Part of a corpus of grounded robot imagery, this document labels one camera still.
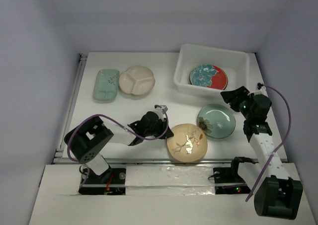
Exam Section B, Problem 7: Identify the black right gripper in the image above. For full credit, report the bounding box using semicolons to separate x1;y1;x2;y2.
220;85;254;120

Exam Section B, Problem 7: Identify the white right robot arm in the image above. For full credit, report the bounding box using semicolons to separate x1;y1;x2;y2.
221;83;303;220

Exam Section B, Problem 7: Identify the brown rimmed cream plate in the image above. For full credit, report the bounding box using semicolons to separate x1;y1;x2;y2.
189;74;228;90

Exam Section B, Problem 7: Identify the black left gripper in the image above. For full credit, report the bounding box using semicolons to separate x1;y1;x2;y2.
143;117;171;140

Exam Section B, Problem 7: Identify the light green rectangular dish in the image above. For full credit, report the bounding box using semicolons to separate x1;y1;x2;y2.
93;69;119;101

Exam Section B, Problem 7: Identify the red plate with teal flower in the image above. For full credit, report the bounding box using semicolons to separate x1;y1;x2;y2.
189;64;228;90

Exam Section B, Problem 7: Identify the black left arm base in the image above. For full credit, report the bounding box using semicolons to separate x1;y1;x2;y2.
78;165;126;195

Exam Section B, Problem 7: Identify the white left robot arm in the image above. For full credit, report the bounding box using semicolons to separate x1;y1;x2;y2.
64;105;174;185

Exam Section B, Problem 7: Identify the beige bird painted plate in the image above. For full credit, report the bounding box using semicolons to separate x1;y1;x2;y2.
166;124;208;163

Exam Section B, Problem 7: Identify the cream divided dish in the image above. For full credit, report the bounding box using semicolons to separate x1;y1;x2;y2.
119;66;156;96

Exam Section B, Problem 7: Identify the white plastic bin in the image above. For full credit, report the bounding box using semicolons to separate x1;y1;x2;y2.
173;44;249;98

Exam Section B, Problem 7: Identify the aluminium frame rail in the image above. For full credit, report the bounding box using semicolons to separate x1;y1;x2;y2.
52;53;88;164

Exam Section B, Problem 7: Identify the light green round plate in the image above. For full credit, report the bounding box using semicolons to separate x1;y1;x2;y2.
197;103;236;139

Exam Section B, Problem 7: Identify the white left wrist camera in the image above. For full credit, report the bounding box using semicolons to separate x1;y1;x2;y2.
154;105;168;120

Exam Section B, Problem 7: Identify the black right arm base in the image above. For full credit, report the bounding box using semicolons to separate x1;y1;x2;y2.
208;156;255;195

